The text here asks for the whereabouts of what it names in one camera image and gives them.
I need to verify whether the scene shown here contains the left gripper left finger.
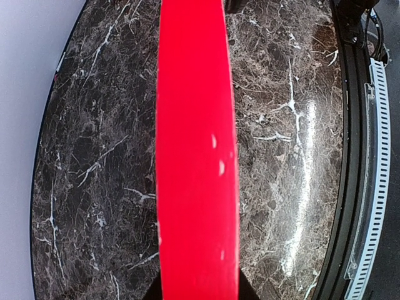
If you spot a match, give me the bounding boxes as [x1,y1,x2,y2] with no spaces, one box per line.
[145,276,163,300]

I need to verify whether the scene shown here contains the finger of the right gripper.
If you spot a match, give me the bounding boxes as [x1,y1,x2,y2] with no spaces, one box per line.
[225,0,246,13]

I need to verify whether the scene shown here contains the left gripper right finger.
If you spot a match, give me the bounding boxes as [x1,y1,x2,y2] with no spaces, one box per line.
[239,269,259,300]

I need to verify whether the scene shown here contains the red wooden picture frame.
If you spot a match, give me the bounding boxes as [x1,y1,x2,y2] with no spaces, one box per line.
[156,1,239,299]

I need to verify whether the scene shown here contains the white slotted cable duct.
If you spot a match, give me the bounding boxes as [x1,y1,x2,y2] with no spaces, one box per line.
[344,58,391,299]

